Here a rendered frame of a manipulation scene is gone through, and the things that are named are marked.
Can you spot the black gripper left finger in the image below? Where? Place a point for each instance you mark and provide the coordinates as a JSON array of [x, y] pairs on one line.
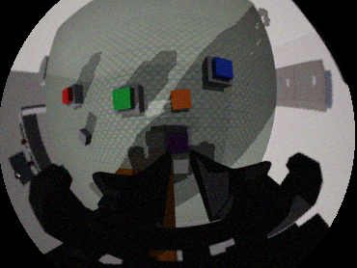
[[149, 186]]

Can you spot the blue button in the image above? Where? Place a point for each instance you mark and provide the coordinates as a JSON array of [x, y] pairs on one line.
[[217, 72]]

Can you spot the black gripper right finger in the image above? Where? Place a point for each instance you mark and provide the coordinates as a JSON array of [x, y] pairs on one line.
[[217, 182]]

